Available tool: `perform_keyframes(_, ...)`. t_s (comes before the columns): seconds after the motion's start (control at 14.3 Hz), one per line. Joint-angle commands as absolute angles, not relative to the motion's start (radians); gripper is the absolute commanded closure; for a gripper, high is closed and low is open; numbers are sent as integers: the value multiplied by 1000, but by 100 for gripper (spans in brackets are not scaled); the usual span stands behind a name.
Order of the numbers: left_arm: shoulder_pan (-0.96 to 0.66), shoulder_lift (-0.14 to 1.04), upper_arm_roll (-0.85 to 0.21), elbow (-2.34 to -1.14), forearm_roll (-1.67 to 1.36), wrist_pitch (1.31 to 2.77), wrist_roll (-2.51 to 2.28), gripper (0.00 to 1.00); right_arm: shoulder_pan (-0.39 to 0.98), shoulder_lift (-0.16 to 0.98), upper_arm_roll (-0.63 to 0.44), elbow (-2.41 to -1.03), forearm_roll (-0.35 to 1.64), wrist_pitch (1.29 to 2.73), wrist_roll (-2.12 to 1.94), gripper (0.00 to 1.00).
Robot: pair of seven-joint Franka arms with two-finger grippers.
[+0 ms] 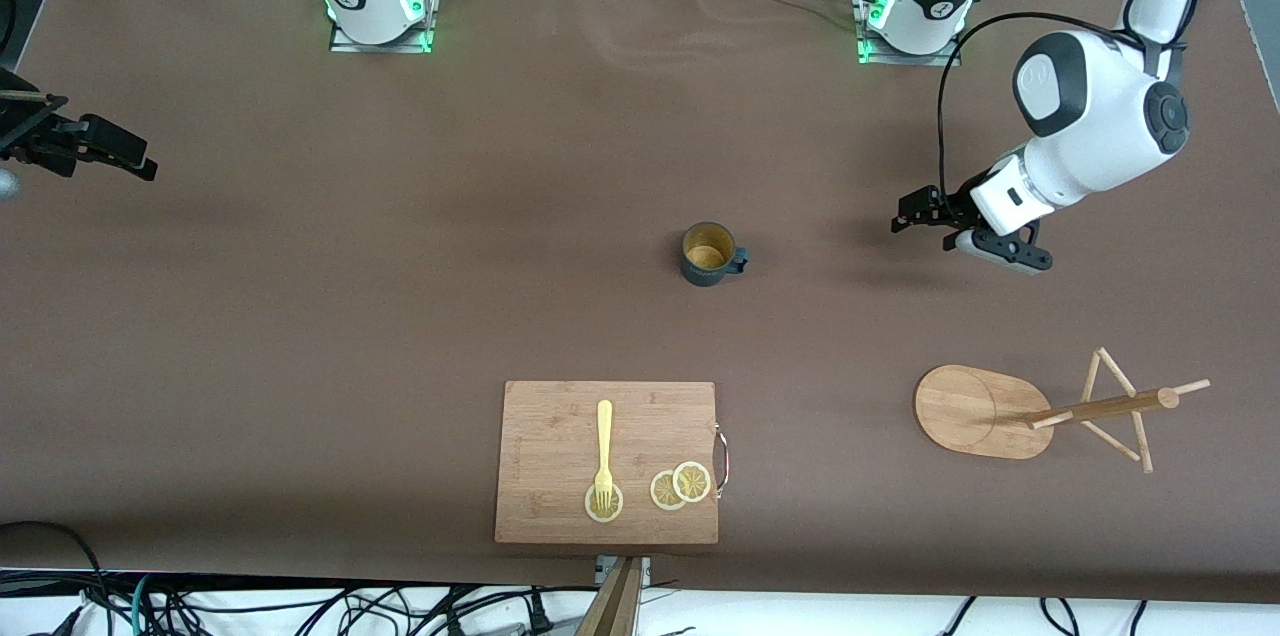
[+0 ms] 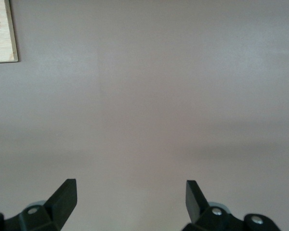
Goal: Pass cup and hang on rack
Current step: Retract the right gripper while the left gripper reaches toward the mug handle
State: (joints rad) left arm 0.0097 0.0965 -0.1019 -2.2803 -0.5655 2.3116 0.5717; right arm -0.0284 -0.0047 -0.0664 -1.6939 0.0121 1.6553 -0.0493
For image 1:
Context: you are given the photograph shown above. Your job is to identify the teal cup with yellow inside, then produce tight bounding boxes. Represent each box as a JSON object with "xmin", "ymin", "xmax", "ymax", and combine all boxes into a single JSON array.
[{"xmin": 682, "ymin": 222, "xmax": 749, "ymax": 288}]

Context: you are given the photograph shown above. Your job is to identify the wooden cup rack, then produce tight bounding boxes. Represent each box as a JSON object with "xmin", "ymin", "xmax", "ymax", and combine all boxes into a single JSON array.
[{"xmin": 914, "ymin": 347, "xmax": 1211, "ymax": 474}]

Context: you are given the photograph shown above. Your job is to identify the lemon slice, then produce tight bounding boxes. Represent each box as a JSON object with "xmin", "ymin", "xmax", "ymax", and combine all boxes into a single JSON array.
[
  {"xmin": 584, "ymin": 482, "xmax": 625, "ymax": 524},
  {"xmin": 672, "ymin": 461, "xmax": 712, "ymax": 504},
  {"xmin": 650, "ymin": 469, "xmax": 691, "ymax": 512}
]

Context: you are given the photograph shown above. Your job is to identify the yellow plastic fork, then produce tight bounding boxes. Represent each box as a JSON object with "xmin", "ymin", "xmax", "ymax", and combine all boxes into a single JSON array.
[{"xmin": 594, "ymin": 400, "xmax": 615, "ymax": 514}]

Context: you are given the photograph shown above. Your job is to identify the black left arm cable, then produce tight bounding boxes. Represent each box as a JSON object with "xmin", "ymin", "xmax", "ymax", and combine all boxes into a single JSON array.
[{"xmin": 936, "ymin": 12, "xmax": 1146, "ymax": 207}]

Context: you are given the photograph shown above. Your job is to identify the black looped cable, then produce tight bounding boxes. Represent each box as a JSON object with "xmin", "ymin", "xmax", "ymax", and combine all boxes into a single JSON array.
[{"xmin": 0, "ymin": 520, "xmax": 113, "ymax": 636}]

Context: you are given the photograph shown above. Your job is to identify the wooden cutting board, metal handle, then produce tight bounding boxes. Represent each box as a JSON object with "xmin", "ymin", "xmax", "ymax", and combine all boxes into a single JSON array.
[{"xmin": 495, "ymin": 381, "xmax": 730, "ymax": 545}]

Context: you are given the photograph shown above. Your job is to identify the metal clamp bracket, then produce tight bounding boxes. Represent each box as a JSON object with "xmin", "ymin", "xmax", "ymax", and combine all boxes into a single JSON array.
[{"xmin": 596, "ymin": 556, "xmax": 652, "ymax": 589}]

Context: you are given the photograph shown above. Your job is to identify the brown camera mount post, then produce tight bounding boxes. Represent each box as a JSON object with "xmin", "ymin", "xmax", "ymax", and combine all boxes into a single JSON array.
[{"xmin": 575, "ymin": 559, "xmax": 643, "ymax": 636}]

